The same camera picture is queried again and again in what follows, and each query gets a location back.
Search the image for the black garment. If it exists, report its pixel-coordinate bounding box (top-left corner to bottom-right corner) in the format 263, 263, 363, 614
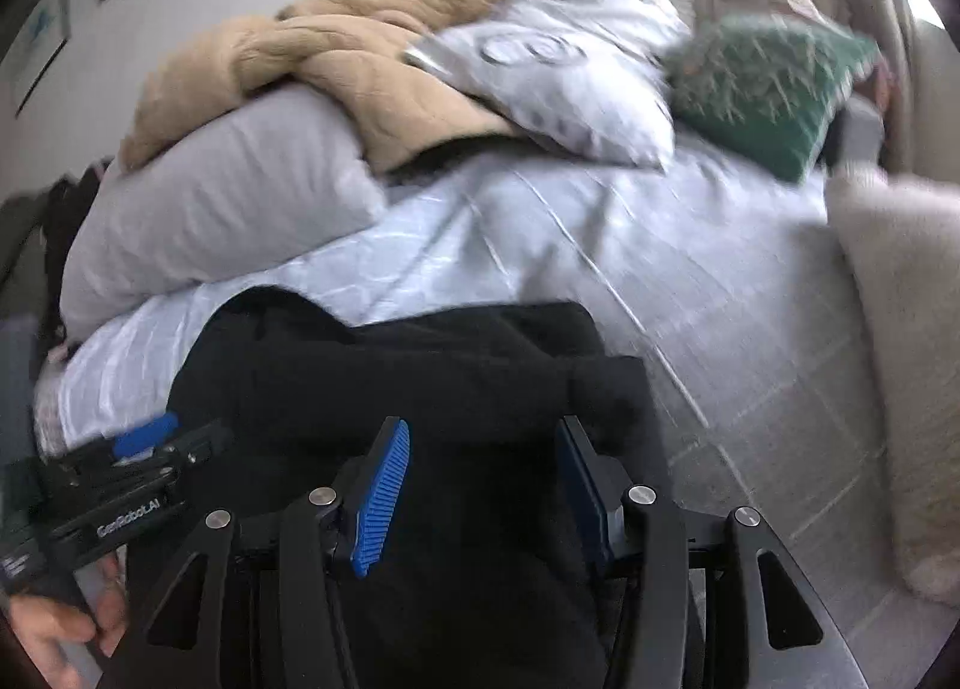
169, 289, 656, 687

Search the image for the dark clothes pile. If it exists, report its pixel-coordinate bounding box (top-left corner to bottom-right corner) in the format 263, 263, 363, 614
2, 156, 112, 352

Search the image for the person's left hand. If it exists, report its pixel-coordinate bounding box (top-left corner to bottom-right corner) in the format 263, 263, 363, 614
8, 552, 128, 689

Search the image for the grey pillow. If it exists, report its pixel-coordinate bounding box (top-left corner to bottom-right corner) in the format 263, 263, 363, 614
60, 83, 387, 340

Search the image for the white checked duvet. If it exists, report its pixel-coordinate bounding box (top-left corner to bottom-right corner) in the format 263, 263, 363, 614
32, 125, 947, 689

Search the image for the cream fluffy blanket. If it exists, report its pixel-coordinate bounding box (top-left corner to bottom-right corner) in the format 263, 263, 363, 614
825, 162, 958, 606

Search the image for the framed map picture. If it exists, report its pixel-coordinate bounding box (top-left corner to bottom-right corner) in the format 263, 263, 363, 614
8, 0, 70, 113

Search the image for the beige fleece blanket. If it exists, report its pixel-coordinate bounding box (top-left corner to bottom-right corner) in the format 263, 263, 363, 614
119, 0, 519, 173

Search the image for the green coral-pattern cushion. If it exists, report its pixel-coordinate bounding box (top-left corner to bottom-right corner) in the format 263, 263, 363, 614
664, 14, 880, 184

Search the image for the white printed cushion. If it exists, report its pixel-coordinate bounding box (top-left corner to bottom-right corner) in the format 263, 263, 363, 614
405, 0, 690, 170

